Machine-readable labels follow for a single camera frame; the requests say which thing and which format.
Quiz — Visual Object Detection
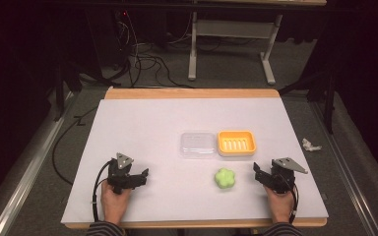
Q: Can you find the black metal stand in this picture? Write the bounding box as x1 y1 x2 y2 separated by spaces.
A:
52 58 84 123
278 68 339 135

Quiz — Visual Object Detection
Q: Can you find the right hand-held gripper cable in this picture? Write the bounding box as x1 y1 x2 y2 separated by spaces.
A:
286 182 300 224

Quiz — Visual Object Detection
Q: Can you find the left hand-held gripper cable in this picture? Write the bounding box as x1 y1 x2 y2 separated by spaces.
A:
92 159 113 222

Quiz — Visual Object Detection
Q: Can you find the white table mat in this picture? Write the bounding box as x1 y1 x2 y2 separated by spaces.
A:
60 97 330 225

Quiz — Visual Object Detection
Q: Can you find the silver floor rail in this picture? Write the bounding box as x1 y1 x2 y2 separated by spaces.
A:
309 97 378 236
0 91 80 236

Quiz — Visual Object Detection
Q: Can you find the tangle of black cables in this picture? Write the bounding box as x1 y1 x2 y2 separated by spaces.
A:
78 11 195 89

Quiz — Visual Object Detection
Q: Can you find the white metal desk frame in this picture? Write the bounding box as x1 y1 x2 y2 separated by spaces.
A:
187 11 284 87

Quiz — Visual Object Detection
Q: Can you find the clear plastic soap dish lid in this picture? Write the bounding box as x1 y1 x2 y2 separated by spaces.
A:
178 131 219 159

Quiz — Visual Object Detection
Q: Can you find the hand-held gripper cable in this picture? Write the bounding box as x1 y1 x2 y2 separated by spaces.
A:
286 182 300 224
92 159 113 222

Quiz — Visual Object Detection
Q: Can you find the yellow soap dish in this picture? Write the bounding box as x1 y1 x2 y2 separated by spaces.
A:
217 130 258 157

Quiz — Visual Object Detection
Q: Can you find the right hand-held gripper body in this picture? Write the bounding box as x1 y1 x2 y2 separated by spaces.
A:
269 156 309 195

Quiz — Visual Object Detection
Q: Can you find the green flower-shaped soap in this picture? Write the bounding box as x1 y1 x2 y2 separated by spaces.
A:
214 167 237 191

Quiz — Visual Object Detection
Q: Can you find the person's right hand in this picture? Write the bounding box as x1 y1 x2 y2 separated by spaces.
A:
263 185 295 224

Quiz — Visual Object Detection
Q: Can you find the black floor cable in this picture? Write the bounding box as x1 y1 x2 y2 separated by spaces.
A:
51 106 98 187

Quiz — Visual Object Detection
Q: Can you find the person's left hand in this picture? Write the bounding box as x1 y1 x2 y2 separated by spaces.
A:
99 179 133 226

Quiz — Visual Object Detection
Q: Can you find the crumpled white paper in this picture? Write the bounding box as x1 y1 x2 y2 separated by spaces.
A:
301 138 323 152

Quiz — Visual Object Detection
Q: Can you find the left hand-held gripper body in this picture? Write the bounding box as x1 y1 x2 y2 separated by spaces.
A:
106 151 136 195

